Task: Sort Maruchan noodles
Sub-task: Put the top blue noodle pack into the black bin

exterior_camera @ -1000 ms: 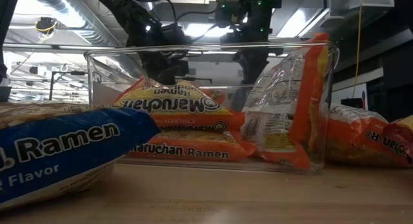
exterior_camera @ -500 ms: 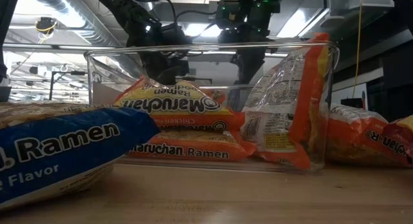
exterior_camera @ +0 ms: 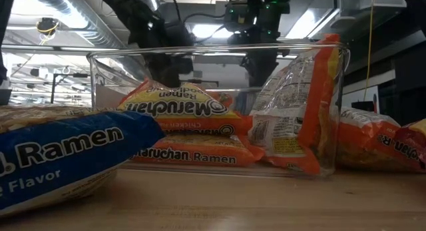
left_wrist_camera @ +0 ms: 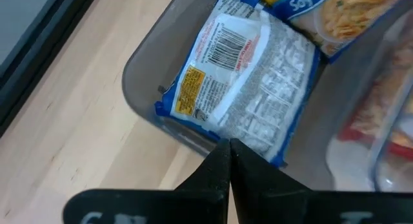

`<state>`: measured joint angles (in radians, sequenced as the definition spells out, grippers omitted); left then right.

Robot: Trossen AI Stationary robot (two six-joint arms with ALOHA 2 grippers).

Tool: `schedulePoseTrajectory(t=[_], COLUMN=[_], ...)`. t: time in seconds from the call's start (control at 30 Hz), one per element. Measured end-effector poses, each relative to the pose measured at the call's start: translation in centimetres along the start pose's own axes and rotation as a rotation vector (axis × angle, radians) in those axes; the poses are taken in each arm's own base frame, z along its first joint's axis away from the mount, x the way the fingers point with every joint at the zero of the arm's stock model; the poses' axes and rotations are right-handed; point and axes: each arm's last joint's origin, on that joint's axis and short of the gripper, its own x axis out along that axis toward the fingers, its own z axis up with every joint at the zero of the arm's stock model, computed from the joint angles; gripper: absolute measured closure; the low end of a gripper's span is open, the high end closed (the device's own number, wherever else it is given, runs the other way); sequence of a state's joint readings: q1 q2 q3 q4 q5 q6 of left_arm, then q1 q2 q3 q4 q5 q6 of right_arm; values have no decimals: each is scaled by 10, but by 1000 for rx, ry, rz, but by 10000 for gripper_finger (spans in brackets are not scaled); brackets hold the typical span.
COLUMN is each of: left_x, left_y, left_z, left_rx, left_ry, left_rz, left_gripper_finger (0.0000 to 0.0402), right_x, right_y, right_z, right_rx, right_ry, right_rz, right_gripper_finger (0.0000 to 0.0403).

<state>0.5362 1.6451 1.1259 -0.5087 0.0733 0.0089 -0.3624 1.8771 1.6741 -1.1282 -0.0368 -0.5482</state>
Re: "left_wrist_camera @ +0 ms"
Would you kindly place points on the grey tinted plastic bin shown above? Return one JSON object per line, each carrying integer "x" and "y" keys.
{"x": 148, "y": 56}

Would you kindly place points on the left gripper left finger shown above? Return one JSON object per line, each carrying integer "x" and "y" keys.
{"x": 222, "y": 172}

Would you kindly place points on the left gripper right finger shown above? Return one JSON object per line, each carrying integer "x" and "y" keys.
{"x": 251, "y": 175}

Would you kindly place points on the blue Maruchan ramen packet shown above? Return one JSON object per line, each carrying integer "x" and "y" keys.
{"x": 338, "y": 20}
{"x": 242, "y": 72}

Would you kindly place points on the red Maruchan ramen packet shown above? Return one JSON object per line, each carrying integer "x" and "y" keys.
{"x": 377, "y": 104}

